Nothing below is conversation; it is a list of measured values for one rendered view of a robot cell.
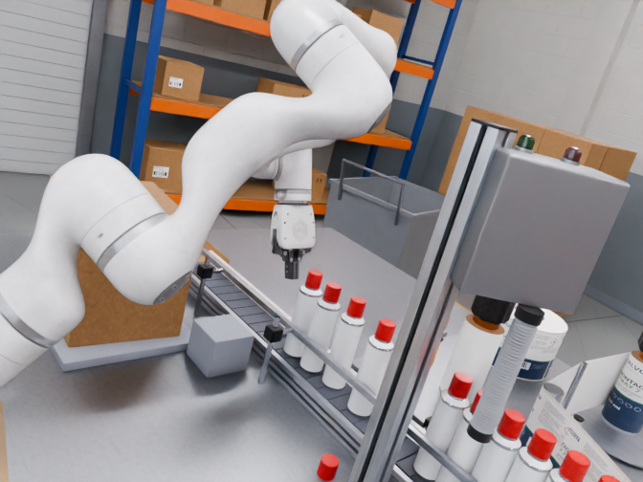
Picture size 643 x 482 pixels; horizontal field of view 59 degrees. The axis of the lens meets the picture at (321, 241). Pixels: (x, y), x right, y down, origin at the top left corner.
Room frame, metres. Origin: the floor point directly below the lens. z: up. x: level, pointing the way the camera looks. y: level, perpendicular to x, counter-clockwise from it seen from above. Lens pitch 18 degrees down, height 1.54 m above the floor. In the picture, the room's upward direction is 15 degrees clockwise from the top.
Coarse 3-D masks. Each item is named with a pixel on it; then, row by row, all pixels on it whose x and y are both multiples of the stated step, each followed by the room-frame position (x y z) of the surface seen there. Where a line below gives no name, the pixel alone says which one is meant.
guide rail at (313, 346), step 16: (224, 272) 1.30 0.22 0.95; (240, 288) 1.25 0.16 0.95; (288, 320) 1.12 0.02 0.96; (304, 336) 1.07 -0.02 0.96; (320, 352) 1.03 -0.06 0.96; (336, 368) 0.99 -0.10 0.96; (352, 384) 0.95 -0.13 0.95; (368, 400) 0.92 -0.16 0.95; (416, 432) 0.84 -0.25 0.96; (432, 448) 0.81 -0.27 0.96; (448, 464) 0.79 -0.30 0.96; (464, 480) 0.76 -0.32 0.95
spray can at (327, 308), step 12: (336, 288) 1.08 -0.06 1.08; (324, 300) 1.08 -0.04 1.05; (336, 300) 1.08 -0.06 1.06; (324, 312) 1.07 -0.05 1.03; (336, 312) 1.08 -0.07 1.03; (312, 324) 1.08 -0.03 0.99; (324, 324) 1.07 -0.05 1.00; (312, 336) 1.07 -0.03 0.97; (324, 336) 1.07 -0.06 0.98; (324, 348) 1.08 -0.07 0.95; (300, 360) 1.09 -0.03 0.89; (312, 360) 1.07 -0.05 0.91; (312, 372) 1.07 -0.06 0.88
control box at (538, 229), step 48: (480, 192) 0.74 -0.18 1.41; (528, 192) 0.70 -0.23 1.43; (576, 192) 0.72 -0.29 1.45; (624, 192) 0.73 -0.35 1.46; (480, 240) 0.70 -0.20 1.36; (528, 240) 0.71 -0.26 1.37; (576, 240) 0.72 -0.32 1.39; (480, 288) 0.70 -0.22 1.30; (528, 288) 0.71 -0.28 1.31; (576, 288) 0.72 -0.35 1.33
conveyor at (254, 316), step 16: (192, 272) 1.41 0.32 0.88; (224, 288) 1.37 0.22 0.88; (240, 304) 1.30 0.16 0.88; (256, 304) 1.32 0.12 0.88; (256, 320) 1.24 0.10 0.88; (272, 320) 1.26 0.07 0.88; (320, 384) 1.04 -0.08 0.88; (336, 400) 1.00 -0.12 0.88; (352, 416) 0.96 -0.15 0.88; (416, 448) 0.91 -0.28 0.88; (400, 464) 0.86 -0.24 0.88; (416, 480) 0.82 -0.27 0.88
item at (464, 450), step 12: (480, 396) 0.81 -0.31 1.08; (468, 408) 0.82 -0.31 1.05; (468, 420) 0.80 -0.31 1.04; (456, 432) 0.81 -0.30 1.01; (456, 444) 0.80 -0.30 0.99; (468, 444) 0.79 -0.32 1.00; (480, 444) 0.79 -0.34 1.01; (456, 456) 0.79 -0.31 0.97; (468, 456) 0.79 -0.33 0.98; (444, 468) 0.80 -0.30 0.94; (468, 468) 0.79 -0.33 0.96; (444, 480) 0.80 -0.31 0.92; (456, 480) 0.79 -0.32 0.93
